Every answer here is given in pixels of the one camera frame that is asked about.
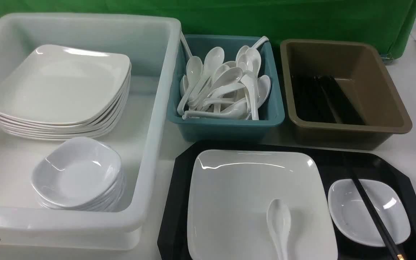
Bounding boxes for white square rice plate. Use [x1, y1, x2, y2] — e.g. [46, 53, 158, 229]
[187, 149, 338, 260]

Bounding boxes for white soup spoon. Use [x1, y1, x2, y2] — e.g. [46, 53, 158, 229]
[267, 199, 291, 260]

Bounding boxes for small white sauce bowl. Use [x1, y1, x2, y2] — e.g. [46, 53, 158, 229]
[328, 179, 411, 247]

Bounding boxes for black chopsticks pair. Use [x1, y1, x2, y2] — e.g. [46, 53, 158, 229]
[342, 154, 405, 260]

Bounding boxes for large white plastic tub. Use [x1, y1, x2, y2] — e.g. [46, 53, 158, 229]
[0, 13, 181, 251]

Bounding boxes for stack of white small bowls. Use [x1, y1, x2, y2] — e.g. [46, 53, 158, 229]
[30, 137, 126, 212]

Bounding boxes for stack of white square plates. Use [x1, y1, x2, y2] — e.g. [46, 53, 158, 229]
[0, 44, 132, 140]

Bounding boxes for pile of white soup spoons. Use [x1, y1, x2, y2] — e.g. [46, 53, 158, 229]
[176, 33, 272, 120]

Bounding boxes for teal plastic bin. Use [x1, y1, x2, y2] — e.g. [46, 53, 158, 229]
[166, 34, 287, 142]

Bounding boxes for pile of black chopsticks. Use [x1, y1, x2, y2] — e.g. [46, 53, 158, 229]
[291, 74, 365, 125]

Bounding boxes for brown plastic bin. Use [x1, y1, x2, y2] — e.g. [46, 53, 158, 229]
[279, 39, 412, 150]

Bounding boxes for green backdrop cloth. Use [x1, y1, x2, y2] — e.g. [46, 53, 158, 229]
[0, 0, 416, 58]

